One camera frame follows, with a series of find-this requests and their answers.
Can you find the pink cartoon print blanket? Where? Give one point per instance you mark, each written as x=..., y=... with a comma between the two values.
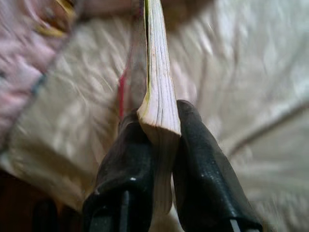
x=19, y=60

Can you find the beige floral bed sheet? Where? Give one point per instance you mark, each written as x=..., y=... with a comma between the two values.
x=241, y=84

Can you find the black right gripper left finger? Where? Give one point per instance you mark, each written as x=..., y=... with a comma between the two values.
x=123, y=174

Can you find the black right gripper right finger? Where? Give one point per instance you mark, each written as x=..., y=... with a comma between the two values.
x=202, y=178

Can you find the anime cover comic book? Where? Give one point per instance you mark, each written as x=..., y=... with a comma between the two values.
x=158, y=96

